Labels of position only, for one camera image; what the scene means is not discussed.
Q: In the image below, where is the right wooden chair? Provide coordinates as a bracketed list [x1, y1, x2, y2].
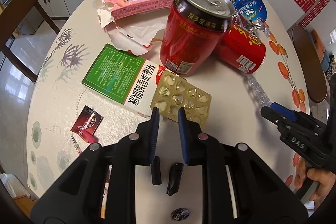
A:
[290, 25, 327, 103]

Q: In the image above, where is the lying red drink can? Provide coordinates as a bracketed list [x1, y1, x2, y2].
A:
[212, 23, 266, 75]

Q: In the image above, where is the near wooden chair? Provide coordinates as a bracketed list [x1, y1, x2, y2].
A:
[0, 0, 60, 83]

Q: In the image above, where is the standing red drink can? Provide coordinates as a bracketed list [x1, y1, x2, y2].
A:
[159, 0, 235, 75]

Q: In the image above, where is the pink red pen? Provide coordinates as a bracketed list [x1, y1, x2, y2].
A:
[70, 133, 90, 156]

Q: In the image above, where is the pink cardboard box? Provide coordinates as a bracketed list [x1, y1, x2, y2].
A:
[97, 0, 173, 28]

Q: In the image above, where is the person's right hand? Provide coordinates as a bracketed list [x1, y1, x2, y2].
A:
[294, 157, 336, 212]

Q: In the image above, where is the gold blister pack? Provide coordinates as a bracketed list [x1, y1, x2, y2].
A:
[150, 71, 212, 129]

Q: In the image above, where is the torn white paper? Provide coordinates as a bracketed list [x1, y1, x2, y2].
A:
[104, 20, 166, 56]

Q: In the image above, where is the black cylinder cap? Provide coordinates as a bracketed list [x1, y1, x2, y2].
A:
[151, 156, 162, 185]

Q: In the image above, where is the black clip piece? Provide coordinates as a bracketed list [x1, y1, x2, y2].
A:
[166, 162, 184, 196]

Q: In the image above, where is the crumpled silver foil wrapper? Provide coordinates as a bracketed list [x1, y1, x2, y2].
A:
[232, 11, 271, 39]

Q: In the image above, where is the green white medicine box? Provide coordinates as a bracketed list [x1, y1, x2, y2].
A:
[82, 44, 166, 117]

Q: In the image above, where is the round dark bottle cap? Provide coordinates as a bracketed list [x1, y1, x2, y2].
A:
[170, 208, 190, 221]

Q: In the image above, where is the blue snack cup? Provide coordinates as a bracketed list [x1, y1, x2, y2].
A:
[230, 0, 268, 23]

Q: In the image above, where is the wooden chair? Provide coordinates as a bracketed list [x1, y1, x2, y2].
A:
[290, 25, 327, 103]
[0, 0, 60, 83]

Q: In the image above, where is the red sachet wrapper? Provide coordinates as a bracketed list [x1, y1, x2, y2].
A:
[71, 106, 103, 136]

